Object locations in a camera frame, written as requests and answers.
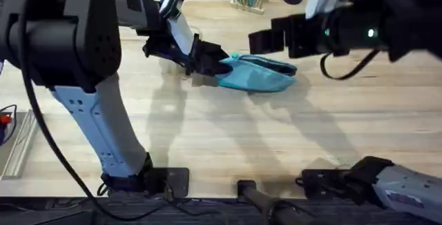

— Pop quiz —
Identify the teal soft zip bag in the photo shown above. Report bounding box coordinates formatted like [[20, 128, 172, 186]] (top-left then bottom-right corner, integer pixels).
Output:
[[215, 52, 299, 94]]

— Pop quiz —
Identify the left wrist upright plate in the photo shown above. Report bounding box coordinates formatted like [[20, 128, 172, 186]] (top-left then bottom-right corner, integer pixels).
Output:
[[167, 10, 196, 57]]

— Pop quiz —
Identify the wrist upright plate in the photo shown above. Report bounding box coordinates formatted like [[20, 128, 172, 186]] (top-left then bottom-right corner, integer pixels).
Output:
[[305, 0, 340, 20], [167, 10, 196, 57]]

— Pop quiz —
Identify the right wrist upright plate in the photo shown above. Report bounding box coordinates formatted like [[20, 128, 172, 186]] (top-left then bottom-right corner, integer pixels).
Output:
[[305, 0, 340, 20]]

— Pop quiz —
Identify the red and blue tool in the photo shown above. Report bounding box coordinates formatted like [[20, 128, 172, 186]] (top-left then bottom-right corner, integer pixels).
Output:
[[0, 104, 19, 147]]

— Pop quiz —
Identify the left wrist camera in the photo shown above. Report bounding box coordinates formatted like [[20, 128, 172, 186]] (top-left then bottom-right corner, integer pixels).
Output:
[[159, 0, 189, 21]]

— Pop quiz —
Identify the black looped cable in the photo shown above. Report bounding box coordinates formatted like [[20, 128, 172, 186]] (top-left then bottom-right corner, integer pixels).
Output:
[[319, 48, 381, 81]]

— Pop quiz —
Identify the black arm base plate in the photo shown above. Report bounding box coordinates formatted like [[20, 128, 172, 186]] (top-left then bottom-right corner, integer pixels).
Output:
[[151, 167, 190, 199], [299, 168, 350, 202]]

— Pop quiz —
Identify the black clamp bracket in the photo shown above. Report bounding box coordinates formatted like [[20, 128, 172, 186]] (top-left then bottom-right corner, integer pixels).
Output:
[[236, 179, 311, 225]]

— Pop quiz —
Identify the long black cable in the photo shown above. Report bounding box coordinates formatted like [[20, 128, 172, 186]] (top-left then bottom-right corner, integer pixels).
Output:
[[19, 9, 222, 222]]

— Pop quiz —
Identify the black mounting rail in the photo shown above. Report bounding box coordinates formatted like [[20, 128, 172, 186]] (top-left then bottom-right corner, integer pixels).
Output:
[[0, 196, 442, 225]]

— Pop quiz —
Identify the aluminium rail profile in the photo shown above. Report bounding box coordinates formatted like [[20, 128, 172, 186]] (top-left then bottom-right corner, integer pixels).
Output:
[[0, 108, 39, 181]]

